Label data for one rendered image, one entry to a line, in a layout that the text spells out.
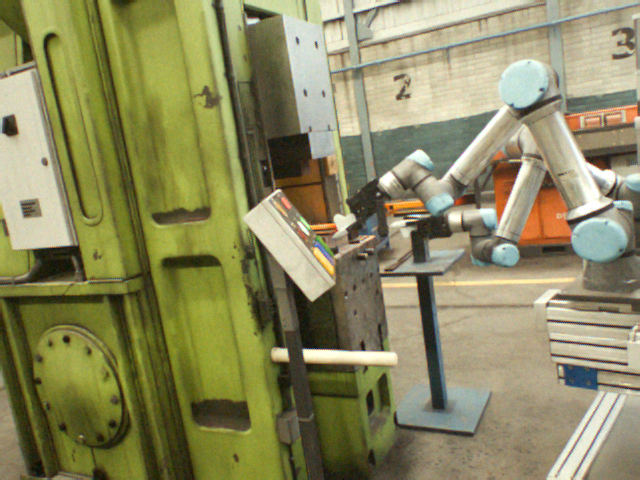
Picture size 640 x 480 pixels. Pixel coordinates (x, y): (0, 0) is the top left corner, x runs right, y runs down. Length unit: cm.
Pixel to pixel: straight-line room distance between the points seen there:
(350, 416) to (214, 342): 60
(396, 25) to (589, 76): 324
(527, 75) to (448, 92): 826
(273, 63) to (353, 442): 145
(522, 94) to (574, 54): 806
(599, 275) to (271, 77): 122
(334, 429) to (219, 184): 107
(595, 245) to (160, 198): 142
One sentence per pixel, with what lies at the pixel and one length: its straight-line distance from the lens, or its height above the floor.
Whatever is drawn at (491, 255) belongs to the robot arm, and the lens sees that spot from 183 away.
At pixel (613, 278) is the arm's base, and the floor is 85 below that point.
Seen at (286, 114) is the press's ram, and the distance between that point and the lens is 196.
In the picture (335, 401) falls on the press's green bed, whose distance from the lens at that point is 220.
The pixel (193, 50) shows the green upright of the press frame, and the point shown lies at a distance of 187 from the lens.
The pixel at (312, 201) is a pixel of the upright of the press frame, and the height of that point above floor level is 108.
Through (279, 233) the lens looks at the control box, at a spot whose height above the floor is 111.
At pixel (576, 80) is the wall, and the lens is 948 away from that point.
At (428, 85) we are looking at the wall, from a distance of 978.
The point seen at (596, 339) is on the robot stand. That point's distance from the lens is 169.
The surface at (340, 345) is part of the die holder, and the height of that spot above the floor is 57.
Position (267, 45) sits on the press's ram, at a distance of 201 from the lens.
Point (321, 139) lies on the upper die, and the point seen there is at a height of 134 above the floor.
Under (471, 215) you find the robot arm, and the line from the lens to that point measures 192.
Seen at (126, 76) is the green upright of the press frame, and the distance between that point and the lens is 208.
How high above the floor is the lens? 130
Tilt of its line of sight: 9 degrees down
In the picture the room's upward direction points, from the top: 9 degrees counter-clockwise
